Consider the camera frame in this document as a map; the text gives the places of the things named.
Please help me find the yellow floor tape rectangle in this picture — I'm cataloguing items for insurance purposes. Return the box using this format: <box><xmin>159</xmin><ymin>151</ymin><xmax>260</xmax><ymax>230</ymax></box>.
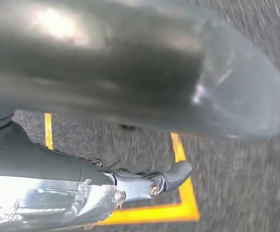
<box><xmin>44</xmin><ymin>112</ymin><xmax>201</xmax><ymax>227</ymax></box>

